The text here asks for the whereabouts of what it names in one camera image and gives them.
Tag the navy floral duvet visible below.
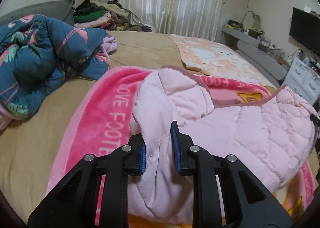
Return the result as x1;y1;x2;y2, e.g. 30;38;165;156
1;14;117;130

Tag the white drawer chest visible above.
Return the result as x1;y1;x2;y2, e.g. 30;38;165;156
282;58;320;105

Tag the orange white checkered blanket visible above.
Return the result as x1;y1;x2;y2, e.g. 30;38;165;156
170;34;274;87

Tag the pile of folded clothes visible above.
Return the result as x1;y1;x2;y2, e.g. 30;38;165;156
73;0;156;32

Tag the grey pillow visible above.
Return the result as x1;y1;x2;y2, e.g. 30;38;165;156
1;0;75;26

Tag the grey bed footboard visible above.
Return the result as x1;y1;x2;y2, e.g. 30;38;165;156
236;40;287;87

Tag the pink quilted jacket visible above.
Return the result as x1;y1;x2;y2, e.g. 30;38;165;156
128;67;317;224

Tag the black television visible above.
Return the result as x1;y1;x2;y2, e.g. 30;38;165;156
289;8;320;56

